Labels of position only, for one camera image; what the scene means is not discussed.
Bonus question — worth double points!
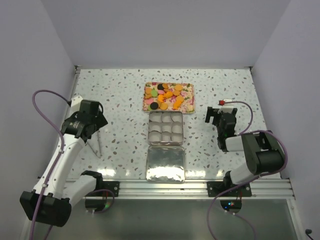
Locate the orange flower cookie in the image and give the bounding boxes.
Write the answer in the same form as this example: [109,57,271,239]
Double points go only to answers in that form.
[164,91,173,99]

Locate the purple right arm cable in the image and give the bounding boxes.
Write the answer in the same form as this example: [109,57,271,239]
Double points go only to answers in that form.
[206,100,289,240]

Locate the aluminium rail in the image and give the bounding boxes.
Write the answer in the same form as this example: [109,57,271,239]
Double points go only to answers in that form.
[104,179,295,200]

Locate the orange fish cookie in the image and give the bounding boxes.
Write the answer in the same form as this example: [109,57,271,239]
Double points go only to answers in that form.
[172,101,182,110]

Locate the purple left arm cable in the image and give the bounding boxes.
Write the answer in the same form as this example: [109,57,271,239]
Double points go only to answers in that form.
[28,89,72,240]

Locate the orange round cookie front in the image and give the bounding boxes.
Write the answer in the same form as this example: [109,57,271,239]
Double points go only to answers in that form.
[160,102,168,110]

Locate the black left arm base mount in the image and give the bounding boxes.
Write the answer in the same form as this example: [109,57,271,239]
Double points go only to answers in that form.
[93,181,120,198]

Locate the square cookie tin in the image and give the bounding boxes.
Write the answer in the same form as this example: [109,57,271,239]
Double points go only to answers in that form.
[147,110,184,146]

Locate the green round cookie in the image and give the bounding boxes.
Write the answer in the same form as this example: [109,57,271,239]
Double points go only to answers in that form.
[151,90,158,97]

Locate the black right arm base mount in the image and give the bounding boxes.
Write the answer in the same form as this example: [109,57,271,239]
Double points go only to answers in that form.
[206,181,252,197]

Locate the pink round cookie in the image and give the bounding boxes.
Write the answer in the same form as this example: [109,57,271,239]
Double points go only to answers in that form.
[145,98,154,105]

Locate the floral cookie tray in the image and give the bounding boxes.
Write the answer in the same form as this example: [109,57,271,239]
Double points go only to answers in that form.
[142,82,196,114]

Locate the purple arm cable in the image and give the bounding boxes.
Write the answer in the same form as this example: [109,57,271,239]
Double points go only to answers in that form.
[206,100,289,240]
[28,89,72,240]

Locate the black round cookie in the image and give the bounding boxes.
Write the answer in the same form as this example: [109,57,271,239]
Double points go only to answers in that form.
[157,83,164,91]
[149,102,159,110]

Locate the white paper cup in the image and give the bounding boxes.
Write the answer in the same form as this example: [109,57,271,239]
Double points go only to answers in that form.
[161,122,172,133]
[171,132,184,143]
[148,122,162,133]
[148,131,162,144]
[171,122,183,134]
[161,131,172,142]

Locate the black round cookie front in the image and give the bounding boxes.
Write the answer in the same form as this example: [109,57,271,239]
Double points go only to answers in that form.
[149,102,159,110]

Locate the metal tongs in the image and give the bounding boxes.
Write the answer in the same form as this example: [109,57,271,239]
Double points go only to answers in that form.
[86,130,102,159]

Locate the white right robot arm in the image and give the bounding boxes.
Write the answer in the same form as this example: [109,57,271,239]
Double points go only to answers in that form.
[205,106,288,197]

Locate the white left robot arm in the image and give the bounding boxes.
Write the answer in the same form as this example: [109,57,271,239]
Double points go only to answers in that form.
[19,97,108,227]

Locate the orange round cookie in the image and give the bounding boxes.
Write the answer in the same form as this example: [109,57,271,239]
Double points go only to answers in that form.
[174,84,183,91]
[160,102,168,110]

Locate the silver tin lid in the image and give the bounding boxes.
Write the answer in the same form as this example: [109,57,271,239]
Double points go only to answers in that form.
[145,145,186,183]

